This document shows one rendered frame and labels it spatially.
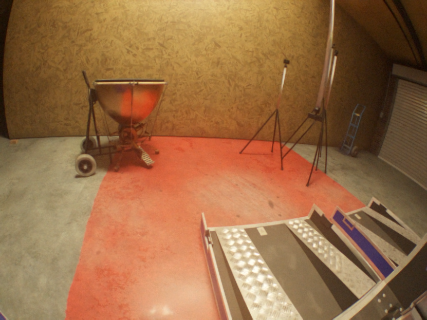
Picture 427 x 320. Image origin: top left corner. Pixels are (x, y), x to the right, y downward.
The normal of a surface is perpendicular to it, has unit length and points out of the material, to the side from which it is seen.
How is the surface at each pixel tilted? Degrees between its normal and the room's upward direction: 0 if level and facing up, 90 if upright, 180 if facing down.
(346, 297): 90
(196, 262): 0
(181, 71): 90
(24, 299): 0
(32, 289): 0
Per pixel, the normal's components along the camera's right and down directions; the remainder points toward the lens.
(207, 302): 0.15, -0.89
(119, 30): 0.27, 0.45
